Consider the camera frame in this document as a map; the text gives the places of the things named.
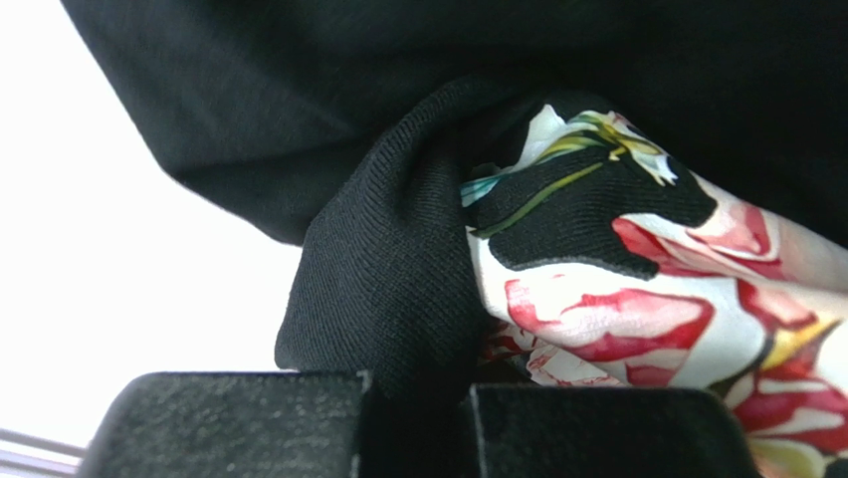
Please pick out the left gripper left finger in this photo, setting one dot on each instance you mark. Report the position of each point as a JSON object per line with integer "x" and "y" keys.
{"x": 232, "y": 424}

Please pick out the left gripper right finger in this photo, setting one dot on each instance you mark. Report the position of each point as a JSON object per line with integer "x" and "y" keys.
{"x": 614, "y": 432}

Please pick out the black floral t-shirt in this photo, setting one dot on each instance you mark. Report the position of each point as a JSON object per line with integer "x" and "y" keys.
{"x": 634, "y": 194}

